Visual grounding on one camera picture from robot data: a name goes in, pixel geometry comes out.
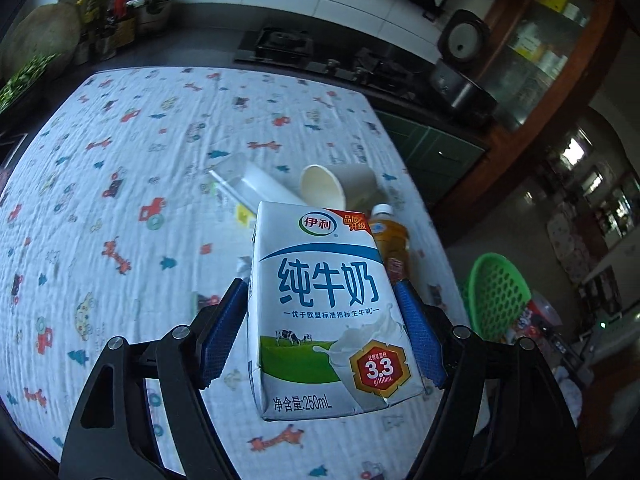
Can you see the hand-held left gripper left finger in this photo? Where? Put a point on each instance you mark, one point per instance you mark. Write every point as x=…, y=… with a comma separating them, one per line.
x=222, y=332

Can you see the round wooden chopping board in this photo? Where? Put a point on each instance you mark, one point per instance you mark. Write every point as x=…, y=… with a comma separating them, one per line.
x=40, y=35

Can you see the blue white milk carton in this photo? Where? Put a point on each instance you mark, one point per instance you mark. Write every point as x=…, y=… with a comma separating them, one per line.
x=325, y=310

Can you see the black rice cooker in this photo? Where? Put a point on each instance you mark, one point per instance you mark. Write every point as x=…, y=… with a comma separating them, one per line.
x=460, y=92

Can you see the wooden glass door cabinet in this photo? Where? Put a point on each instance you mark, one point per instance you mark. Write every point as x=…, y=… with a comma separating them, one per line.
x=540, y=50

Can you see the clear plastic cup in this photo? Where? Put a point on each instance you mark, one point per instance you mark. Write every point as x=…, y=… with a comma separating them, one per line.
x=265, y=185

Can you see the green kitchen cabinet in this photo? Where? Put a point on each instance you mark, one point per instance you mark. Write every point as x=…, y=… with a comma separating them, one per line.
x=425, y=145

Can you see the green plastic waste basket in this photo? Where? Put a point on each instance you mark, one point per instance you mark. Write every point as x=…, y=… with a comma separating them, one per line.
x=495, y=300

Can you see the bowl of green vegetables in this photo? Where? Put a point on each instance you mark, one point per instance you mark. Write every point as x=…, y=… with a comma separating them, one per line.
x=20, y=79

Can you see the orange drink bottle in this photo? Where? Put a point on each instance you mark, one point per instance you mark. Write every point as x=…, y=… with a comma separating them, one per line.
x=392, y=240

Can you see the white printed tablecloth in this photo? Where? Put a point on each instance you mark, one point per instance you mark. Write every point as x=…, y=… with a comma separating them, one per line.
x=125, y=185

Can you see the black gas stove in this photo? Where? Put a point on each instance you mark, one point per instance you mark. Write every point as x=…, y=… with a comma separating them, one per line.
x=280, y=42

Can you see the metal utensil container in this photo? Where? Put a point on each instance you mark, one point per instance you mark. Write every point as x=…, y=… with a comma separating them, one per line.
x=155, y=15

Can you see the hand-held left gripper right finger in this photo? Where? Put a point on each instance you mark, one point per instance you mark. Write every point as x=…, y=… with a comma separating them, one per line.
x=425, y=342

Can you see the group of condiment bottles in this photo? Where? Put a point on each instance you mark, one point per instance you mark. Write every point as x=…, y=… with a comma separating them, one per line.
x=107, y=17

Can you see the white paper cup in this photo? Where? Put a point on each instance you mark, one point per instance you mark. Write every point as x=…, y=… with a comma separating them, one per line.
x=352, y=182

